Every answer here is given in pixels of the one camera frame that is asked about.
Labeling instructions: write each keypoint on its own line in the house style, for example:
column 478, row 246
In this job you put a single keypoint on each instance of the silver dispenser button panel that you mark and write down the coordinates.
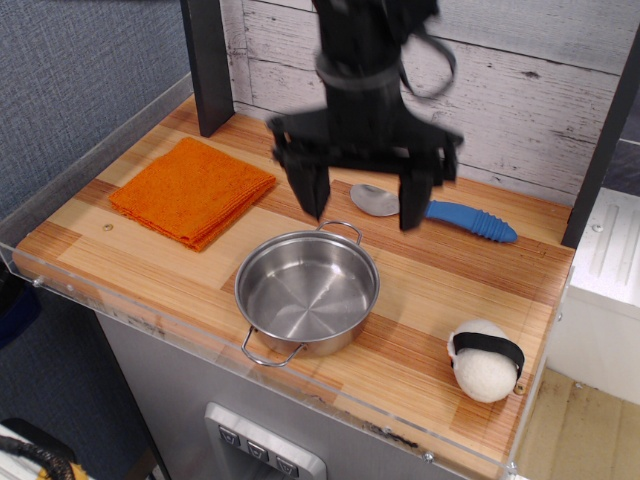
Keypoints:
column 278, row 457

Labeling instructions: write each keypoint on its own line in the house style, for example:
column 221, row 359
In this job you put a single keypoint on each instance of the dark vertical post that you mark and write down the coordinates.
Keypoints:
column 208, row 61
column 605, row 147

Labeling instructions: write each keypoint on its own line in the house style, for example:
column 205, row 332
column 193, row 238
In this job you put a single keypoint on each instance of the dark vertical post right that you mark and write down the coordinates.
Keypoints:
column 605, row 147

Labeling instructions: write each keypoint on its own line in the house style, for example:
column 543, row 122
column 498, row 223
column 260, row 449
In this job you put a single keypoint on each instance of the white plush sushi toy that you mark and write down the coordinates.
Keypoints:
column 487, row 365

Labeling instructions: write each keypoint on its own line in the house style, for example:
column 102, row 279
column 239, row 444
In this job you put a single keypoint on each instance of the white ribbed box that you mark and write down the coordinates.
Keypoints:
column 595, row 340

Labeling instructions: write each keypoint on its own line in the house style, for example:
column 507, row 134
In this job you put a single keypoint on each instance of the yellow object bottom left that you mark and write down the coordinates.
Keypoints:
column 61, row 469

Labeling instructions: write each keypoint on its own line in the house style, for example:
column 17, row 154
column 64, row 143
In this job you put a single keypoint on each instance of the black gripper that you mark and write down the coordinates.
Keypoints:
column 369, row 130

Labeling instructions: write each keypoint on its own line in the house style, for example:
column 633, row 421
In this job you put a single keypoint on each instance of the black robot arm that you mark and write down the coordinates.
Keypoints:
column 361, row 43

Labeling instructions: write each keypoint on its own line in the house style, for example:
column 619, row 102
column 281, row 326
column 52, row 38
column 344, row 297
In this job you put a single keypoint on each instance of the grey toy fridge cabinet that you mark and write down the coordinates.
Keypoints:
column 385, row 407

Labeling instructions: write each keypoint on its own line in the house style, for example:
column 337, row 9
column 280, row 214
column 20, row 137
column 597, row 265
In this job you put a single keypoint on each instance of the blue handled metal spoon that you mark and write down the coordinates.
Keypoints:
column 377, row 202

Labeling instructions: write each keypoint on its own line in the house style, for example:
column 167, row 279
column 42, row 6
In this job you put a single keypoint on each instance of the orange folded cloth napkin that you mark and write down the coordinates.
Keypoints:
column 192, row 194

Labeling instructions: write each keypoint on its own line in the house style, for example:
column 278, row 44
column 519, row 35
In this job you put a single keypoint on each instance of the dark vertical post left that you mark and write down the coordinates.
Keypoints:
column 208, row 61

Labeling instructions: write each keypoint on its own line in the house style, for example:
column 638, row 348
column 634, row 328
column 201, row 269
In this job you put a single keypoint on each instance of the stainless steel pot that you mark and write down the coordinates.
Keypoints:
column 305, row 292

